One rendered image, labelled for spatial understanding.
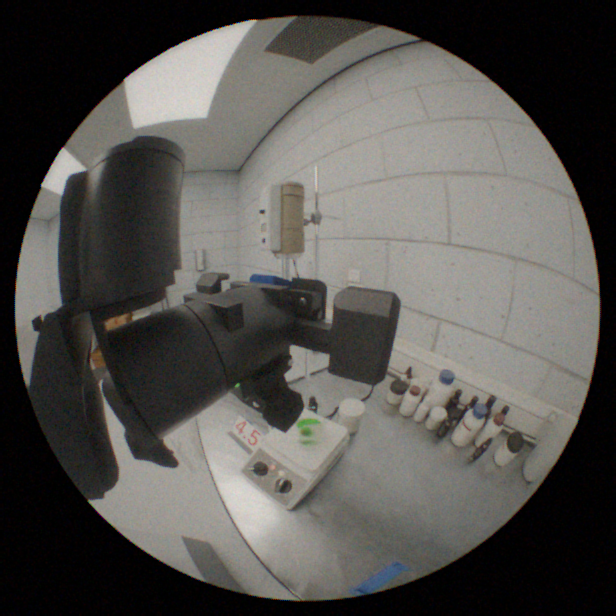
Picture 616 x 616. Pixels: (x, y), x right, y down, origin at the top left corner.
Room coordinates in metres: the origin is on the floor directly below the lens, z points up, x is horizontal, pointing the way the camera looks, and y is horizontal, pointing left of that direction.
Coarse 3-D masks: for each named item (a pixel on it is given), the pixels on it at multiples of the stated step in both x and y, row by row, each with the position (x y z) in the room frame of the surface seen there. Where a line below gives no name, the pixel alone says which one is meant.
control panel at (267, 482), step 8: (256, 456) 0.18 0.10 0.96; (264, 456) 0.18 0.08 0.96; (248, 464) 0.16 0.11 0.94; (272, 464) 0.16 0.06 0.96; (280, 464) 0.16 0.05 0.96; (248, 472) 0.14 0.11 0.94; (272, 472) 0.15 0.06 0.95; (288, 472) 0.14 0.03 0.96; (256, 480) 0.13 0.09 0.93; (264, 480) 0.13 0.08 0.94; (272, 480) 0.13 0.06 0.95; (296, 480) 0.13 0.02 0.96; (304, 480) 0.13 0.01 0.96; (264, 488) 0.11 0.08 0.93; (272, 488) 0.11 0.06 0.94; (296, 488) 0.11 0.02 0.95; (272, 496) 0.10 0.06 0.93; (280, 496) 0.10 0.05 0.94; (288, 496) 0.10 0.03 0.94; (288, 504) 0.08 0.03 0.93
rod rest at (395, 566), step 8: (384, 568) -0.10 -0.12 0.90; (392, 568) -0.10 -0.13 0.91; (400, 568) -0.11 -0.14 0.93; (408, 568) -0.11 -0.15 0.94; (376, 576) -0.11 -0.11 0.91; (384, 576) -0.12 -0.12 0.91; (392, 576) -0.13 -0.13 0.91; (360, 584) -0.13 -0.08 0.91; (368, 584) -0.13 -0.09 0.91; (376, 584) -0.14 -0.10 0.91; (352, 592) -0.15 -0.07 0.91; (360, 592) -0.14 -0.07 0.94; (368, 592) -0.16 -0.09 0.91
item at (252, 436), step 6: (240, 420) 0.29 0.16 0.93; (234, 426) 0.28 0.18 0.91; (240, 426) 0.28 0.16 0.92; (246, 426) 0.27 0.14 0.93; (252, 426) 0.27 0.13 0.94; (240, 432) 0.26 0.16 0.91; (246, 432) 0.26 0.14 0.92; (252, 432) 0.26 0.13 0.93; (258, 432) 0.26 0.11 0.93; (246, 438) 0.25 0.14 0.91; (252, 438) 0.25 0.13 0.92; (258, 438) 0.24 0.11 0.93; (252, 444) 0.23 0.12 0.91
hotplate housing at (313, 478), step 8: (344, 440) 0.22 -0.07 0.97; (256, 448) 0.20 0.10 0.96; (264, 448) 0.19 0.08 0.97; (272, 448) 0.19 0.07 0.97; (336, 448) 0.20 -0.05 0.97; (344, 448) 0.22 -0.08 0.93; (272, 456) 0.18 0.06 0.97; (280, 456) 0.18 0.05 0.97; (336, 456) 0.19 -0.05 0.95; (288, 464) 0.16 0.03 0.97; (296, 464) 0.16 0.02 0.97; (328, 464) 0.16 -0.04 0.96; (240, 472) 0.15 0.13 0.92; (296, 472) 0.14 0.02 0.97; (304, 472) 0.14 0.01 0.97; (312, 472) 0.14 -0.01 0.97; (320, 472) 0.14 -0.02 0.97; (248, 480) 0.13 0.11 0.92; (312, 480) 0.13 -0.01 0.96; (304, 488) 0.11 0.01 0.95; (312, 488) 0.12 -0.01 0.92; (296, 496) 0.10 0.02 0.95; (304, 496) 0.11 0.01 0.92; (280, 504) 0.08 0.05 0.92; (296, 504) 0.09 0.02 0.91
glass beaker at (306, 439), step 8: (304, 408) 0.23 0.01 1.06; (312, 408) 0.23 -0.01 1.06; (320, 408) 0.22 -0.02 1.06; (304, 416) 0.23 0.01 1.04; (312, 416) 0.23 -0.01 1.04; (320, 416) 0.22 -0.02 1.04; (296, 432) 0.19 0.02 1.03; (304, 432) 0.18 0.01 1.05; (312, 432) 0.18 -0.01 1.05; (320, 432) 0.19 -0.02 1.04; (296, 440) 0.20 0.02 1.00; (304, 440) 0.18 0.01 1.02; (312, 440) 0.18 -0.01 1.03; (320, 440) 0.19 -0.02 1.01; (304, 448) 0.18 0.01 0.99; (312, 448) 0.18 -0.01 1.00
